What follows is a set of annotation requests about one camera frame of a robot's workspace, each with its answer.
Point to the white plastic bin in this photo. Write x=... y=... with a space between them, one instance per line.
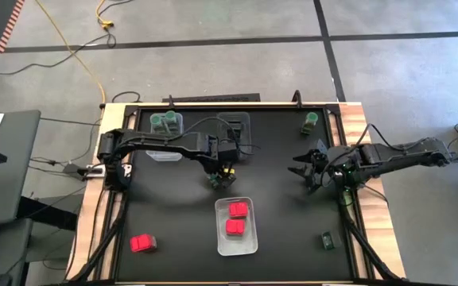
x=237 y=246

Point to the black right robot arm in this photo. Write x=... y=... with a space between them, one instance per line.
x=404 y=155

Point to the red-lid smoked paprika tin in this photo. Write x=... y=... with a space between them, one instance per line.
x=238 y=209
x=141 y=243
x=235 y=227

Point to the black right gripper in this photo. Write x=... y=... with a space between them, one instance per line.
x=338 y=163

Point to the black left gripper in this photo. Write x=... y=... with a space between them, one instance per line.
x=223 y=155

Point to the black panel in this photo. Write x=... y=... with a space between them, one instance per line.
x=213 y=97

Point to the grey desk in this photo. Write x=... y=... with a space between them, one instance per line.
x=14 y=178

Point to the green-lid glass spice jar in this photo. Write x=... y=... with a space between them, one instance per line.
x=158 y=119
x=170 y=116
x=310 y=119
x=218 y=182

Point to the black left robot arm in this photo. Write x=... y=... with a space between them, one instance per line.
x=153 y=141

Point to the grey translucent plastic bin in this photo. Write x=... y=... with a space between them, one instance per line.
x=247 y=119

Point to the clear plastic bin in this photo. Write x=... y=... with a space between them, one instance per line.
x=165 y=155

